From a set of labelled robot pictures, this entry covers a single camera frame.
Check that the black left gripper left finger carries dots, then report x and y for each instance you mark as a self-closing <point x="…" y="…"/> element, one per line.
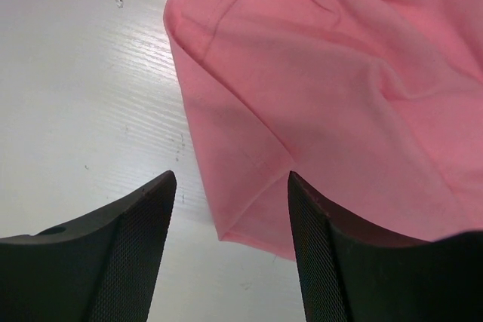
<point x="102" y="266"/>

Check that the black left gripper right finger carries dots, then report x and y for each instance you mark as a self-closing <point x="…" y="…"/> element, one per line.
<point x="353" y="270"/>

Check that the light pink t shirt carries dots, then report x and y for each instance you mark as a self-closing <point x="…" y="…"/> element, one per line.
<point x="376" y="103"/>

